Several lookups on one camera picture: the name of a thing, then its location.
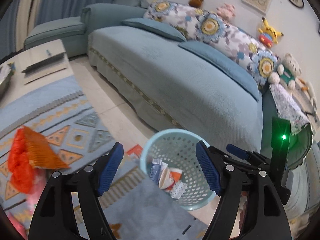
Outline pink peach drink bottle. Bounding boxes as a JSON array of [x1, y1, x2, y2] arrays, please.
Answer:
[[26, 169, 47, 214]]

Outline orange foil snack wrapper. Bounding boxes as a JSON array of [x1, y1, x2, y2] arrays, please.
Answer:
[[23, 126, 69, 170]]

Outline heart patterned white paper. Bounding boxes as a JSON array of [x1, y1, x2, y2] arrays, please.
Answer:
[[170, 181, 188, 199]]

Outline orange red plastic bag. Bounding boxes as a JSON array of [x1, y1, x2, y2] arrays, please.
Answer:
[[8, 126, 35, 194]]

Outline orange white paper cup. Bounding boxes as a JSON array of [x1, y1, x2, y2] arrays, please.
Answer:
[[158, 167, 183, 191]]

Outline white blue milk carton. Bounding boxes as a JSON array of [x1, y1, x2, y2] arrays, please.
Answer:
[[149, 159, 163, 185]]

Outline light blue plastic basket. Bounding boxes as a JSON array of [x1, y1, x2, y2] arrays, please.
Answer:
[[140, 128, 216, 211]]

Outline blue seat cushion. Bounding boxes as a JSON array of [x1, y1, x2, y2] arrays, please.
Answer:
[[178, 41, 260, 101], [121, 18, 186, 42]]

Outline blue fabric sofa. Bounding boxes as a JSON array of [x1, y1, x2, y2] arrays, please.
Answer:
[[24, 3, 277, 157]]

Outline white teddy bear plush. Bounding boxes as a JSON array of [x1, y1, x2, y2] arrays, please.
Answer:
[[268, 53, 302, 92]]

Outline blue patterned rug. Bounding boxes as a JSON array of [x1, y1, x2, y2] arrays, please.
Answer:
[[1, 76, 207, 239]]

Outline yellow pikachu plush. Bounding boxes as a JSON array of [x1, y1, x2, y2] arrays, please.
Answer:
[[258, 17, 284, 48]]

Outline floral sofa back cushion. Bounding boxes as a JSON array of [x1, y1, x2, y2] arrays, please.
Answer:
[[143, 0, 280, 87]]

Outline pink pig plush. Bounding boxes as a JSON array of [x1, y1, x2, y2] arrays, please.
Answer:
[[216, 3, 235, 22]]

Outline white coffee table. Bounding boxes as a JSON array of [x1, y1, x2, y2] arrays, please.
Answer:
[[1, 40, 73, 108]]

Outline dark oval bowl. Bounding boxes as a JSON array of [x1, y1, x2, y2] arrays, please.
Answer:
[[0, 62, 15, 99]]

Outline brown monkey plush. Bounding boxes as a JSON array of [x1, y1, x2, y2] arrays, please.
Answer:
[[188, 0, 204, 8]]

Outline blue window curtains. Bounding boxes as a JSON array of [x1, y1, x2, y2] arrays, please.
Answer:
[[1, 0, 114, 58]]

